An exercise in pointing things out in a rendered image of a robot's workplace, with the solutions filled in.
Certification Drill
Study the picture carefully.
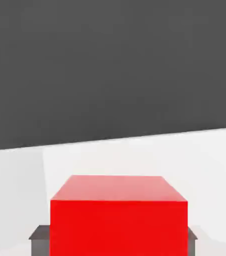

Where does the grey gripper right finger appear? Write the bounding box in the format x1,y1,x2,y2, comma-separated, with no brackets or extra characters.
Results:
187,225,217,256

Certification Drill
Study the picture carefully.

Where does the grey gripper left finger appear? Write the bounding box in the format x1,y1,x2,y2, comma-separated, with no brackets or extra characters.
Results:
14,225,51,256

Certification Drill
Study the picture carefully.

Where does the small red cube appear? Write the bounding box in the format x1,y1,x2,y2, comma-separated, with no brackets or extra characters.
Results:
50,174,189,256

